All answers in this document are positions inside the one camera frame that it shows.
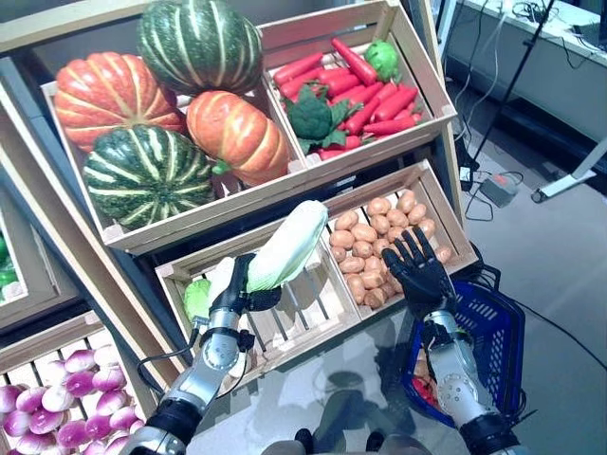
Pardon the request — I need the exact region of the wooden slatted cabbage crate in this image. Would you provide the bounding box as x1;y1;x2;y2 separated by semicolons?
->
155;203;364;385

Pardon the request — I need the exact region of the purple white onion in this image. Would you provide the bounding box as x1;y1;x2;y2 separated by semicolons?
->
40;360;70;385
93;344;120;367
64;349;96;373
92;368;127;392
64;372;98;397

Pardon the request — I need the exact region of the black floor cable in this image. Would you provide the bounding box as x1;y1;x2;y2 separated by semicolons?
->
521;300;607;373

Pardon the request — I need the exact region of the orange pumpkin green stem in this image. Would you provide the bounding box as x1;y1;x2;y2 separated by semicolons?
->
186;90;291;187

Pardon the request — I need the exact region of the white desk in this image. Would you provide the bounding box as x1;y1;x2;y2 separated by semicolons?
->
445;0;607;204

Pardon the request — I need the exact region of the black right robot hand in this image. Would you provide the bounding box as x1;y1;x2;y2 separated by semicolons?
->
381;226;459;319

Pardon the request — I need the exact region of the blue plastic shopping basket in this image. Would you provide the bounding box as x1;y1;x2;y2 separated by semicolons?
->
400;241;527;428

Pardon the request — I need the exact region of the black tripod stand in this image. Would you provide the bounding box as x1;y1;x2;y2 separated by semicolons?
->
454;0;559;167

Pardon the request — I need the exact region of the red orange carrot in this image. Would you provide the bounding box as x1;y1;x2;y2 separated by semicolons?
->
330;37;379;86
273;51;324;86
362;118;418;137
372;86;418;123

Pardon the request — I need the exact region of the silver robot leg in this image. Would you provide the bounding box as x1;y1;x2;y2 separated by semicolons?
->
364;426;428;455
265;426;314;455

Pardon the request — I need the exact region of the silver left robot leg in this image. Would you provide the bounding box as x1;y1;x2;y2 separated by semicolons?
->
265;426;314;455

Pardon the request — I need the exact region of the napa cabbage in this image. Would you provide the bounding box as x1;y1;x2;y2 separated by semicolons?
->
246;199;330;293
183;278;213;324

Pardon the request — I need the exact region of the silver right robot leg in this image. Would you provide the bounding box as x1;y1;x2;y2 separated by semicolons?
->
364;426;428;455

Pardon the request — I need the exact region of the wooden pumpkin crate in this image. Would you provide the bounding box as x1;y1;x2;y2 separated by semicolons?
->
40;78;309;255

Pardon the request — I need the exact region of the orange ribbed round pumpkin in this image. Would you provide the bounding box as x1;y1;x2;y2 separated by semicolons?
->
53;51;186;153

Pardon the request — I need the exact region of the wooden carrot crate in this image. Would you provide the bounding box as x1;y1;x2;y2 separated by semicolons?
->
255;0;457;172

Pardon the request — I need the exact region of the green striped pumpkin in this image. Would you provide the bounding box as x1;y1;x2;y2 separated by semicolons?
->
137;0;265;96
83;125;214;232

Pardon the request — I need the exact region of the light green round cabbage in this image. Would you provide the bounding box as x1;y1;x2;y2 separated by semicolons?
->
363;40;400;82

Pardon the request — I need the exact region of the black power adapter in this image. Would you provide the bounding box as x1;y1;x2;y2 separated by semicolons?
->
457;163;478;191

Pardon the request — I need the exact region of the grey box red button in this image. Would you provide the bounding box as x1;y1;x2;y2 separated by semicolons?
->
478;173;519;208

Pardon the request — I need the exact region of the wooden display shelf frame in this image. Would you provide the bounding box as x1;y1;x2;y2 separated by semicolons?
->
0;0;469;409

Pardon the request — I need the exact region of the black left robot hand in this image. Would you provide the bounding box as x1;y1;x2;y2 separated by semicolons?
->
207;253;285;315

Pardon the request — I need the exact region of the red pepper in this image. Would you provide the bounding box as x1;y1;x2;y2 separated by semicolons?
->
412;376;440;409

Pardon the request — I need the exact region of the dark broccoli with leaves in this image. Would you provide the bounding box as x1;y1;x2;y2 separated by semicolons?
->
284;83;364;155

